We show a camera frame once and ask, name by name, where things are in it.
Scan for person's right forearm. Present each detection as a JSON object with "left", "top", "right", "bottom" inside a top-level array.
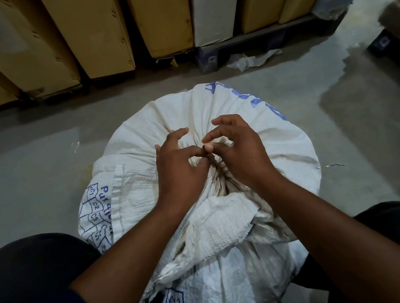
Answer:
[{"left": 252, "top": 159, "right": 400, "bottom": 303}]

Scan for person's left forearm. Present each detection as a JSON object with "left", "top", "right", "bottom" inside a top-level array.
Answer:
[{"left": 60, "top": 192, "right": 216, "bottom": 303}]

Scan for person's right hand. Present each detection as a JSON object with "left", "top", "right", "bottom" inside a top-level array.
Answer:
[{"left": 199, "top": 110, "right": 284, "bottom": 198}]

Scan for dark blue pallet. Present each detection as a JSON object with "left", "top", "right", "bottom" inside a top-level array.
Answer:
[
  {"left": 192, "top": 10, "right": 352, "bottom": 75},
  {"left": 366, "top": 27, "right": 400, "bottom": 86}
]

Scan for person's left hand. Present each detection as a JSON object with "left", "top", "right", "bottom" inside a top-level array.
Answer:
[{"left": 152, "top": 125, "right": 215, "bottom": 213}]

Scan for crumpled white plastic scrap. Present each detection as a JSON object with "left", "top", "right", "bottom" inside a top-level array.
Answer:
[{"left": 225, "top": 48, "right": 284, "bottom": 74}]

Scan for person's left leg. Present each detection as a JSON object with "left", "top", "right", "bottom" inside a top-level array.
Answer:
[{"left": 0, "top": 227, "right": 108, "bottom": 303}]

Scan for white woven sack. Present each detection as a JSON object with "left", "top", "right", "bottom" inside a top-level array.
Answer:
[{"left": 64, "top": 71, "right": 336, "bottom": 303}]

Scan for row of brown cardboard boxes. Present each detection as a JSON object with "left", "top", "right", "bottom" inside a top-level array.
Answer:
[{"left": 0, "top": 0, "right": 344, "bottom": 113}]

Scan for white cardboard box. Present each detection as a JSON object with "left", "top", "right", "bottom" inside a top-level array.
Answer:
[{"left": 189, "top": 0, "right": 248, "bottom": 48}]

